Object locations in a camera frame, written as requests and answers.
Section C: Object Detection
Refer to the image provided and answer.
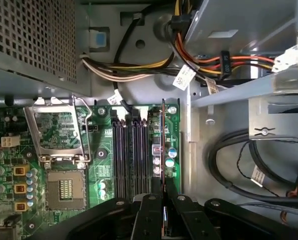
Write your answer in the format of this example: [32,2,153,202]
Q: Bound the wire locking lever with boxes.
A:
[72,94,94,163]

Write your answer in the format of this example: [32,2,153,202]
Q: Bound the RAM stick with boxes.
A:
[160,98,170,237]

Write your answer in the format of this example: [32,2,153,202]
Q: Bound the blue plastic clip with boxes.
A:
[88,27,111,53]

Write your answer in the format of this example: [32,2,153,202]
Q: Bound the CPU socket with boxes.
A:
[45,169,89,210]

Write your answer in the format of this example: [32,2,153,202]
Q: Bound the black RAM slot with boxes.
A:
[122,117,132,200]
[113,117,123,200]
[140,117,150,196]
[132,117,142,197]

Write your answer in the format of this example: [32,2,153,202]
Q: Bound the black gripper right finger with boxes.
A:
[166,177,298,240]

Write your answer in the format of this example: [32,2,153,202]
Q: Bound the grey metal drive cage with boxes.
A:
[183,0,298,141]

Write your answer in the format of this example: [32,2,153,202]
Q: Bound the green motherboard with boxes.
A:
[0,98,182,240]

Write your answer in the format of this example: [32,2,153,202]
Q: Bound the white yellow wire bundle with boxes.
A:
[80,53,180,82]

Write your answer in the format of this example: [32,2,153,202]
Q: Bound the metal socket cover frame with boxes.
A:
[23,96,90,165]

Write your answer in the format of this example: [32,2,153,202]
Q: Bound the white plastic connector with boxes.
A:
[272,48,298,73]

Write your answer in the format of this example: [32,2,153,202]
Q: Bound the thin black cable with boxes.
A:
[112,12,142,116]

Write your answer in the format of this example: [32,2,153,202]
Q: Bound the orange red yellow wire bundle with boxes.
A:
[168,0,276,78]

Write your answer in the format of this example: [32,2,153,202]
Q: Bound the grey power supply unit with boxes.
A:
[0,0,92,98]

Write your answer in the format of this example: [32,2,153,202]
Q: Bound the thick black cable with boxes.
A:
[208,128,298,205]

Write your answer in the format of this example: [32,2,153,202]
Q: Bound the white barcode cable tag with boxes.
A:
[172,64,196,91]
[205,78,219,95]

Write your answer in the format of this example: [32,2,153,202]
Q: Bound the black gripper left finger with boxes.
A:
[61,176,164,240]

